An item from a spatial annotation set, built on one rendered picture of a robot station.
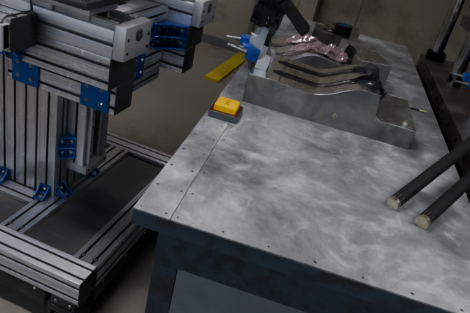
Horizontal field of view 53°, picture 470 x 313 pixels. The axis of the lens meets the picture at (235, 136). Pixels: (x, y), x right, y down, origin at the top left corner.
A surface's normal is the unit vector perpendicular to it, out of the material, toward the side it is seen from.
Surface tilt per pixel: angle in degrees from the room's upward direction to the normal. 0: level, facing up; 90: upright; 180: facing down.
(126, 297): 0
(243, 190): 0
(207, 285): 90
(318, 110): 90
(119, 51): 90
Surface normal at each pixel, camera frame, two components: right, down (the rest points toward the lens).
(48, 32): -0.33, 0.37
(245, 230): 0.21, -0.87
